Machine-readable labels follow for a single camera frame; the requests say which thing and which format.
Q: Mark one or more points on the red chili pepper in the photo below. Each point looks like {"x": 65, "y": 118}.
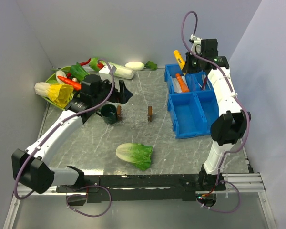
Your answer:
{"x": 85, "y": 62}

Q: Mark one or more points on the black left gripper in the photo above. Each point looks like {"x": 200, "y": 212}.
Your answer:
{"x": 124, "y": 94}

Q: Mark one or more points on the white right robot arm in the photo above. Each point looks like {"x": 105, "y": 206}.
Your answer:
{"x": 233, "y": 120}

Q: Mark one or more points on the aluminium frame rail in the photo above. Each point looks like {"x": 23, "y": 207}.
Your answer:
{"x": 49, "y": 211}

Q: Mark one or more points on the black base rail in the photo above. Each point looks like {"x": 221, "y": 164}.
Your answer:
{"x": 144, "y": 187}

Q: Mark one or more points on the light green tray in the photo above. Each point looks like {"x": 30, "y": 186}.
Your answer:
{"x": 58, "y": 72}

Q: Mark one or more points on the green napa cabbage front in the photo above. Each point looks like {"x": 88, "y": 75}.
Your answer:
{"x": 137, "y": 154}

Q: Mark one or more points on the clear acrylic holder brown ends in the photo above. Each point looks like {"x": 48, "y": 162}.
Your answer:
{"x": 132, "y": 111}

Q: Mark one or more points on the orange carrot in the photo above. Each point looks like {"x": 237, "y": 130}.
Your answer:
{"x": 77, "y": 86}

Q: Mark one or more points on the blue four-compartment bin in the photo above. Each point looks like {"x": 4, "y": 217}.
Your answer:
{"x": 193, "y": 112}

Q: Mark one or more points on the white toothbrush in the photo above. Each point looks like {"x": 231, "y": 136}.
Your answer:
{"x": 200, "y": 79}

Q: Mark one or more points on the long green napa cabbage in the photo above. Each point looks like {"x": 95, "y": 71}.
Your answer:
{"x": 118, "y": 70}

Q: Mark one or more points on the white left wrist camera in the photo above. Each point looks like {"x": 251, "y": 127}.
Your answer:
{"x": 104, "y": 73}

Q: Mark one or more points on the white toothpaste tube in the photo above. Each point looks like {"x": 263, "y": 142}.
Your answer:
{"x": 176, "y": 85}

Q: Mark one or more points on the green bok choy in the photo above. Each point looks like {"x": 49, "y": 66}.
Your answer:
{"x": 78, "y": 72}

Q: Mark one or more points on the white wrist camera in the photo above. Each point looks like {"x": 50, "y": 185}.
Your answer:
{"x": 104, "y": 73}
{"x": 196, "y": 44}

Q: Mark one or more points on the white radish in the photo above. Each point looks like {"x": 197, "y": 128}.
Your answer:
{"x": 136, "y": 66}

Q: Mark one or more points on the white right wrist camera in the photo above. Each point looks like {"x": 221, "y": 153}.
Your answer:
{"x": 196, "y": 44}

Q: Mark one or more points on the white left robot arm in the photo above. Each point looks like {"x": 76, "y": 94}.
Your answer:
{"x": 30, "y": 167}

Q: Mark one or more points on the dark green mug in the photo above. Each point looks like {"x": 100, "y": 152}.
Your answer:
{"x": 108, "y": 113}

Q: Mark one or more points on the green radish leaf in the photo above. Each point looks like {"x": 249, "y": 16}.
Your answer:
{"x": 151, "y": 65}

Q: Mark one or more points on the yellow napa cabbage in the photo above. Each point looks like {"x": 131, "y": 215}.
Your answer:
{"x": 59, "y": 94}

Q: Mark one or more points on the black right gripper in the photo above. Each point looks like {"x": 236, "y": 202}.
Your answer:
{"x": 187, "y": 68}

